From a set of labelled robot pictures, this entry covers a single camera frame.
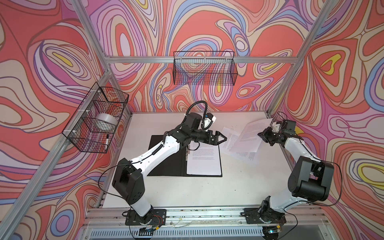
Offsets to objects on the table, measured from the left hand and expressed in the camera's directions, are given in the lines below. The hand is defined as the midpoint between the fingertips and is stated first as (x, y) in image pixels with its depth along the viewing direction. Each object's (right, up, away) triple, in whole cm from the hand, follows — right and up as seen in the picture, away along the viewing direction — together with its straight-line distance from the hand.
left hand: (220, 138), depth 73 cm
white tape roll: (-57, +10, +1) cm, 58 cm away
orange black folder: (-24, -18, +18) cm, 35 cm away
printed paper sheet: (-6, -16, +21) cm, 27 cm away
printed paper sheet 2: (+24, -4, +25) cm, 35 cm away
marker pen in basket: (-56, 0, 0) cm, 56 cm away
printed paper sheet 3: (+14, -2, +32) cm, 35 cm away
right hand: (+27, 0, +18) cm, 32 cm away
